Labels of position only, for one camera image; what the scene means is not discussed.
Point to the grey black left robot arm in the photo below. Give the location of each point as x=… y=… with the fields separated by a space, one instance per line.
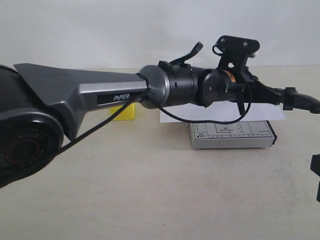
x=42 y=105

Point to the black cutter blade arm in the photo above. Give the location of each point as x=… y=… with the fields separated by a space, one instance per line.
x=291 y=99

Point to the yellow foam cube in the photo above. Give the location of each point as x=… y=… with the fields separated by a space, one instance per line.
x=127 y=114

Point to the grey paper cutter base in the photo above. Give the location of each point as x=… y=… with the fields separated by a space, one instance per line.
x=240 y=135

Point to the white paper sheet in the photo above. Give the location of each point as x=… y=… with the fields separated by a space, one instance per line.
x=227 y=111

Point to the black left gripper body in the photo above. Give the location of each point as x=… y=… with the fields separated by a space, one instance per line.
x=240 y=87

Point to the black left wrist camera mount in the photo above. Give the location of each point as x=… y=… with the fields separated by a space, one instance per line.
x=234 y=52

